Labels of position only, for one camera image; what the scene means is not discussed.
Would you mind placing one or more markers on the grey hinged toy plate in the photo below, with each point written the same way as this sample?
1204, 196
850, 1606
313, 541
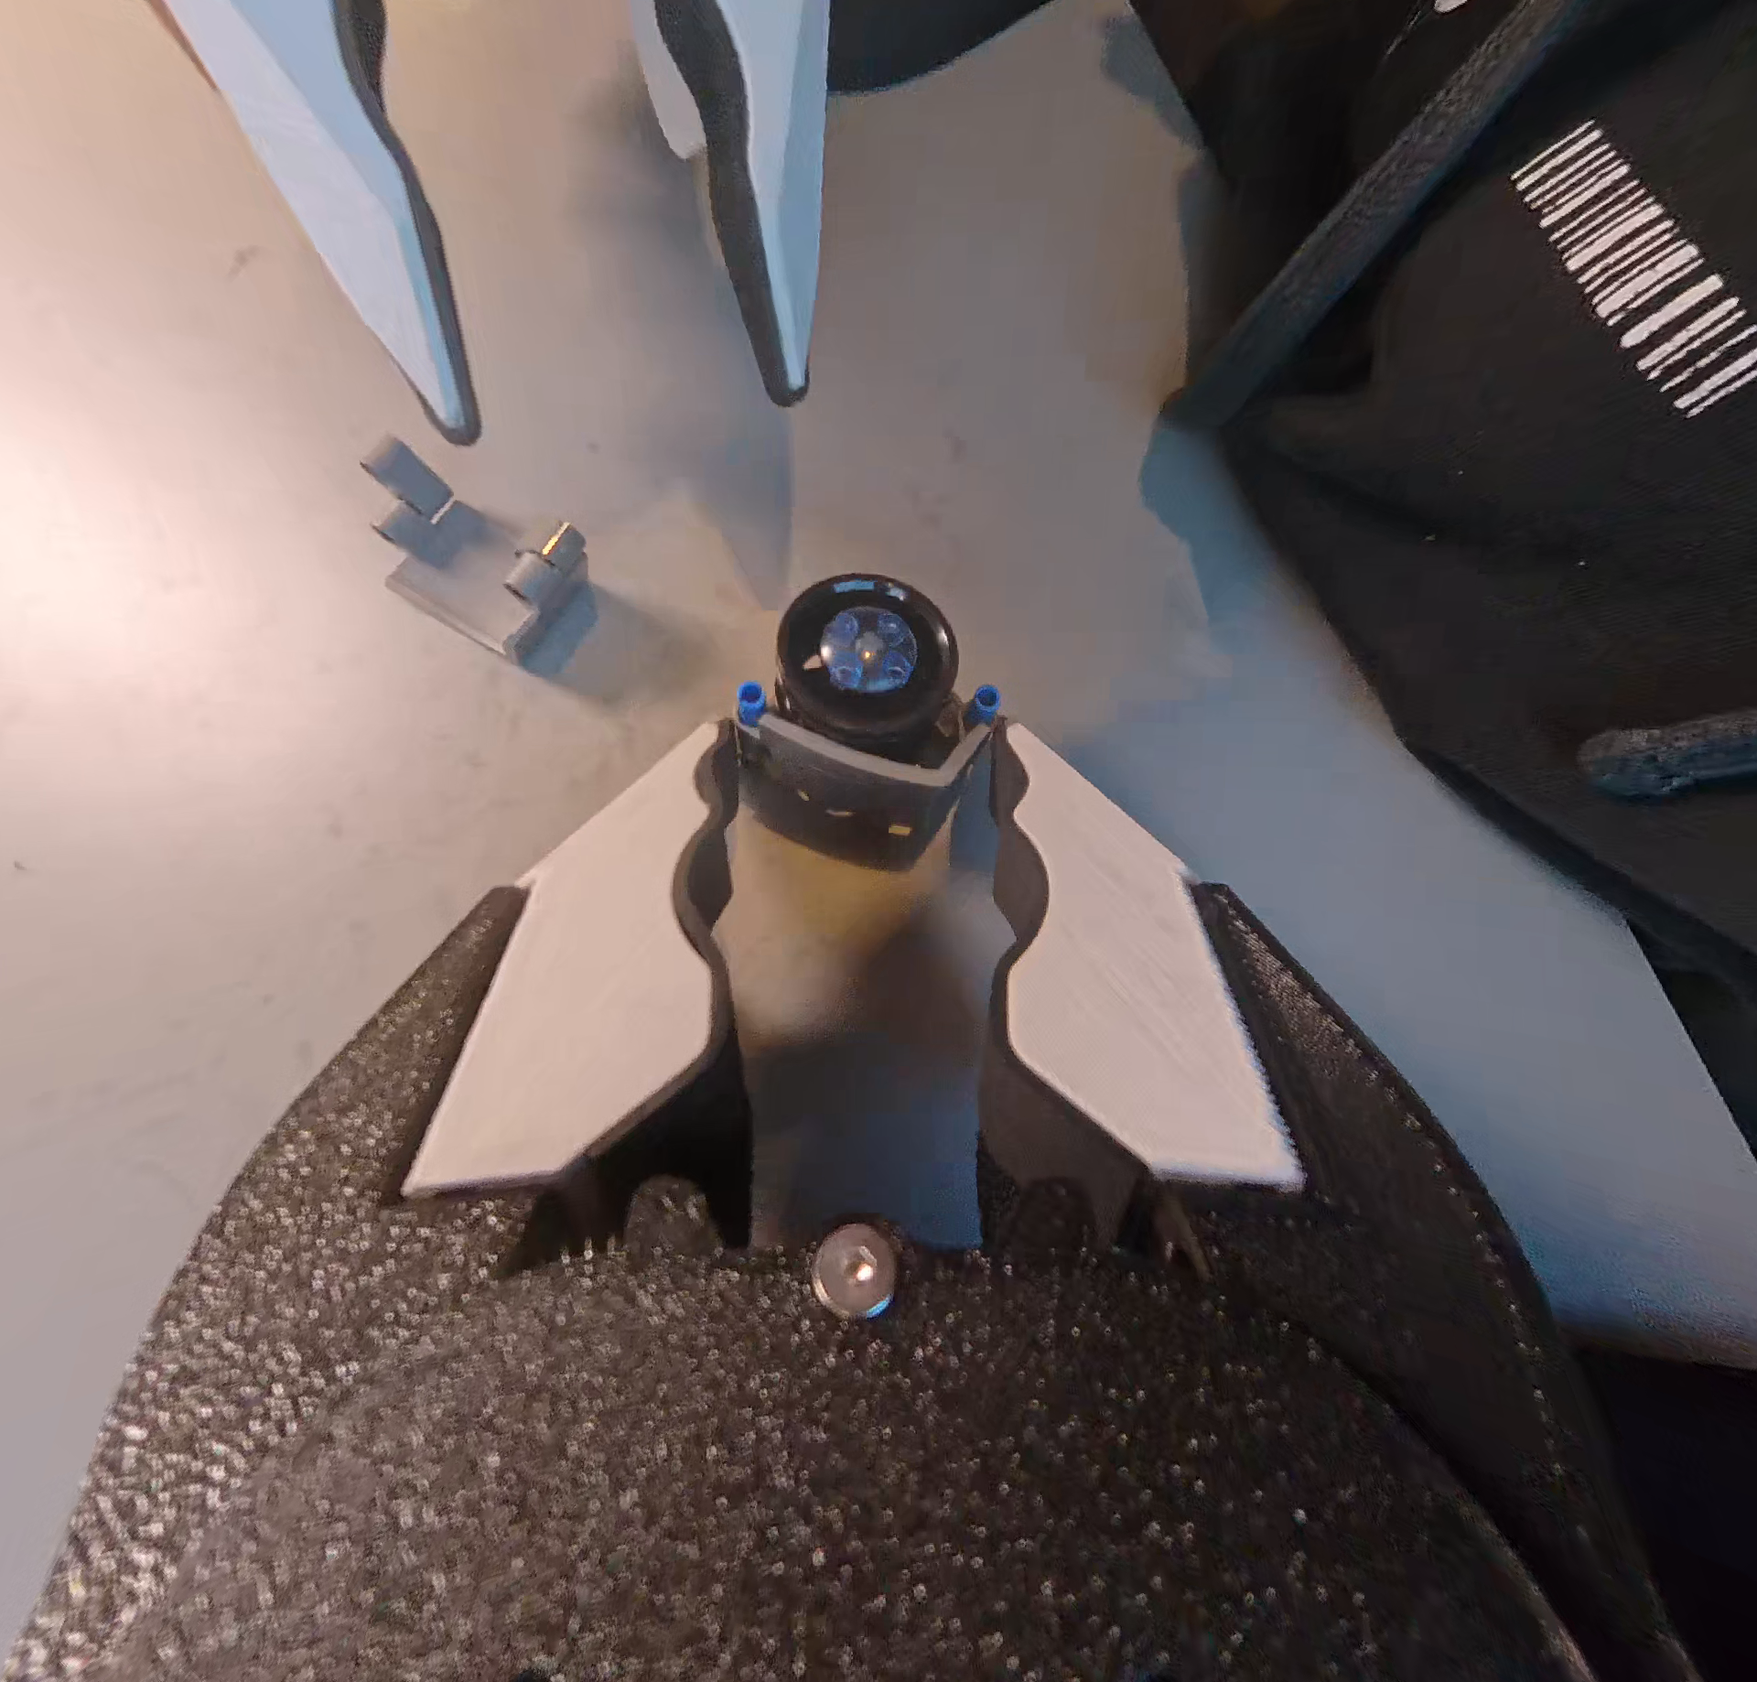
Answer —
480, 585

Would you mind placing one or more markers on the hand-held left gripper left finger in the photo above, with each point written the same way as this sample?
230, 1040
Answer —
576, 1009

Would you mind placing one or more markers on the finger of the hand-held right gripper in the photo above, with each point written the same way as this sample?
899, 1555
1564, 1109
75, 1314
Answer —
790, 132
302, 172

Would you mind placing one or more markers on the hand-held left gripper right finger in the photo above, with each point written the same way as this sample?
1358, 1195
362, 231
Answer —
1138, 1009

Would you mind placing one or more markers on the grey desk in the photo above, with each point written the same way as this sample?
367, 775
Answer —
207, 748

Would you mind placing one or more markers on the grey toy joint assembly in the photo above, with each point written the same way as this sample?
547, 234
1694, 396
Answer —
865, 723

